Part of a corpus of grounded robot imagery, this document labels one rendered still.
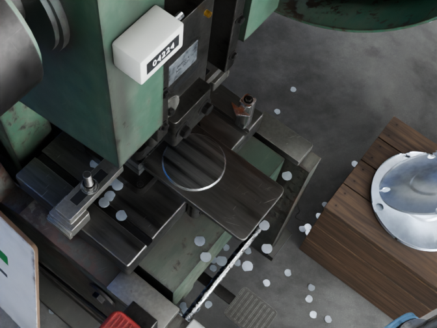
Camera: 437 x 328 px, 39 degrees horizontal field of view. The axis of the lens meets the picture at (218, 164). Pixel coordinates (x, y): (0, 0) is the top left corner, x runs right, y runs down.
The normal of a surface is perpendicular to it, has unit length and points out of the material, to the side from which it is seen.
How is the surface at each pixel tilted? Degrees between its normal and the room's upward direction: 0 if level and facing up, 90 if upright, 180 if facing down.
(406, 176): 43
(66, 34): 96
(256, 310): 0
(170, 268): 0
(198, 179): 0
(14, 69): 79
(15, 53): 71
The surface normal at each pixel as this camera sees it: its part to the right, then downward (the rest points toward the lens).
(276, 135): 0.09, -0.44
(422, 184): -0.33, -0.84
